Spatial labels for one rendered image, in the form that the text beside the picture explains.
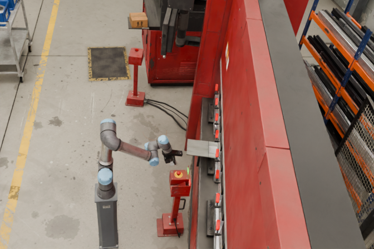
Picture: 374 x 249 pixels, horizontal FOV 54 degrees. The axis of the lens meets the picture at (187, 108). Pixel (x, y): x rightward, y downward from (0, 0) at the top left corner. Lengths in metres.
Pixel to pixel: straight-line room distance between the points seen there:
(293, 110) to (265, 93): 0.15
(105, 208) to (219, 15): 1.92
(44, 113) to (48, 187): 1.16
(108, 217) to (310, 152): 2.14
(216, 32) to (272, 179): 2.28
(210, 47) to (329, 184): 2.34
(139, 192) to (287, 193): 2.87
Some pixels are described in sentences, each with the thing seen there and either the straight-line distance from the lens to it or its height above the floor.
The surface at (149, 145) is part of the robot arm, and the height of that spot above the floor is 1.18.
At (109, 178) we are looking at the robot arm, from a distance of 2.92.
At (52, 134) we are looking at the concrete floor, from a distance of 4.70.
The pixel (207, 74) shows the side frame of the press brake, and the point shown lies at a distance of 3.70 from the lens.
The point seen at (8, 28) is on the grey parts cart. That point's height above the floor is 0.86.
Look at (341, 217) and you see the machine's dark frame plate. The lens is 1.37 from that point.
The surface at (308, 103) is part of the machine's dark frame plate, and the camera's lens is 1.74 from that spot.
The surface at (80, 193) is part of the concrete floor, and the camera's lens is 4.09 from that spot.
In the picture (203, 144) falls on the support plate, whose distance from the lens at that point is 3.20.
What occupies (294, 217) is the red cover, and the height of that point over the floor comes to 2.30.
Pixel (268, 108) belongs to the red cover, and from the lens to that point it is 1.64.
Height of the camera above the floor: 3.31
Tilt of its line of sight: 41 degrees down
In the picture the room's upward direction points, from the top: 8 degrees clockwise
